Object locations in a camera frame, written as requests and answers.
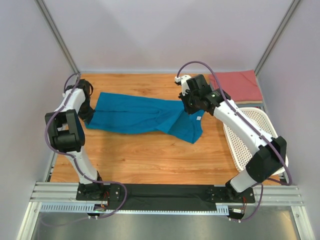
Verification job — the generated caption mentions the blue t shirt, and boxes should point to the blue t shirt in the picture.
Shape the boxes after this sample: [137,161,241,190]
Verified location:
[85,92,204,144]

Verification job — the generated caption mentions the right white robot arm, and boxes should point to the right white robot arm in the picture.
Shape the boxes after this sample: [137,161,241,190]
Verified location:
[174,74,287,200]

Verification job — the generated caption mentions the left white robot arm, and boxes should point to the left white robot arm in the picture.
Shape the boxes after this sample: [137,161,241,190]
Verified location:
[44,79,105,201]

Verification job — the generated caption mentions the folded red t shirt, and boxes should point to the folded red t shirt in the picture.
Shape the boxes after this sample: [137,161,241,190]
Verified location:
[215,70,263,101]

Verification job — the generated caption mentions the white perforated basket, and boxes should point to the white perforated basket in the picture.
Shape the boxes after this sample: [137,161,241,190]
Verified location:
[214,105,278,176]

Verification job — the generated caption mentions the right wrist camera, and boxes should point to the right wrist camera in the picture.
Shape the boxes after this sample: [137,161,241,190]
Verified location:
[174,75,192,96]

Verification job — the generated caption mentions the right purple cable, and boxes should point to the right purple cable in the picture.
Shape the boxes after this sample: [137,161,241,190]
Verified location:
[176,60,293,223]

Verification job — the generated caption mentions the purple cable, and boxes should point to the purple cable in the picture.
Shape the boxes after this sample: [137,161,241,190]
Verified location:
[39,72,130,227]
[176,60,293,223]

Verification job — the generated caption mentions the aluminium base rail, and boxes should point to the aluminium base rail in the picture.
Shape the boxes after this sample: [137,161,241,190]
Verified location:
[30,182,303,206]

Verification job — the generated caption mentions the grey slotted cable duct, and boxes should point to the grey slotted cable duct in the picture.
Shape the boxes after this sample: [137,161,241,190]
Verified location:
[39,202,246,215]

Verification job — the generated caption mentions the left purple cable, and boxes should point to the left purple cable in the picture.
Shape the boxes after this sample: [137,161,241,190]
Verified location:
[39,72,130,227]

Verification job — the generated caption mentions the right aluminium frame post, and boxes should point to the right aluminium frame post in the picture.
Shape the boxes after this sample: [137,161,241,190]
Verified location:
[254,0,302,77]

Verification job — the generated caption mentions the aluminium frame post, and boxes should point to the aluminium frame post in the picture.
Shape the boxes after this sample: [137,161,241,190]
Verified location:
[34,0,80,73]
[254,0,302,77]

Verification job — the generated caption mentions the left aluminium frame post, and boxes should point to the left aluminium frame post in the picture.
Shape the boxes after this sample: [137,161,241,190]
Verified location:
[34,0,80,73]

